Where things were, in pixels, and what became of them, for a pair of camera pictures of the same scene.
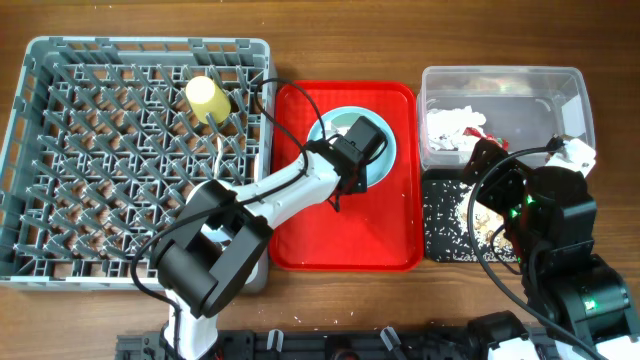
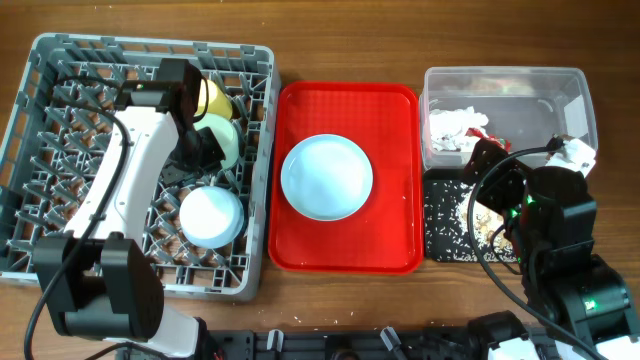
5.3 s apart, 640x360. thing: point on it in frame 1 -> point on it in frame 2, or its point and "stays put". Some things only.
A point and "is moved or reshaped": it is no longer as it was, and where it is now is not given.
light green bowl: (345, 120) -> (226, 133)
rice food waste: (446, 228) stays put
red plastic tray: (380, 230) stays put
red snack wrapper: (470, 131) stays put
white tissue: (445, 128) stays put
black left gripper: (362, 186) -> (173, 172)
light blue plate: (378, 168) is moved or reshaped
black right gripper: (510, 174) stays put
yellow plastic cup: (205, 97) stays put
